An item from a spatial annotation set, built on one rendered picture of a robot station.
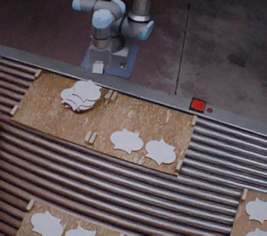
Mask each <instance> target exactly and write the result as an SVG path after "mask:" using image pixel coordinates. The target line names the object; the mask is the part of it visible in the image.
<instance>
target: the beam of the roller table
mask: <svg viewBox="0 0 267 236"><path fill-rule="evenodd" d="M0 57H2V58H5V59H7V60H12V61H14V62H19V63H22V64H23V65H28V66H31V67H35V68H36V69H37V68H38V69H42V70H44V71H48V72H50V73H51V72H52V73H55V74H58V75H61V76H64V77H67V78H71V79H75V80H78V81H86V82H88V81H89V80H91V81H92V83H93V84H95V85H96V86H99V87H102V88H104V89H107V90H113V91H116V92H118V93H120V94H125V95H127V96H131V97H134V98H137V99H141V100H144V101H147V102H150V103H154V104H157V105H160V106H163V107H167V108H170V109H173V110H177V111H180V112H184V113H186V114H189V115H192V116H194V115H195V116H197V117H199V118H201V119H208V120H209V121H214V122H216V123H218V124H222V125H224V126H230V127H232V128H235V129H238V130H243V131H245V132H248V133H250V134H255V135H258V136H260V137H265V138H267V124H265V123H264V122H262V123H261V122H260V121H256V120H254V119H251V118H247V117H244V116H241V115H238V114H236V113H233V112H230V111H225V110H221V109H219V108H215V107H213V106H209V105H207V104H206V107H205V109H204V113H203V114H200V113H198V112H194V111H192V110H189V106H190V104H191V100H190V99H187V98H184V97H182V96H177V95H175V94H171V93H168V92H164V91H161V90H157V89H154V88H152V87H148V86H145V85H141V84H138V83H134V82H131V81H127V80H124V79H121V78H117V77H114V76H110V75H108V74H103V75H102V76H101V75H95V74H92V70H91V69H88V68H82V67H79V66H76V65H73V64H70V63H67V62H61V61H58V60H55V59H51V58H47V57H44V56H39V55H37V54H34V53H29V52H27V51H22V50H19V49H14V48H12V47H11V48H10V47H7V46H3V45H1V44H0ZM208 108H211V109H212V110H213V112H212V113H208V112H207V109H208Z"/></svg>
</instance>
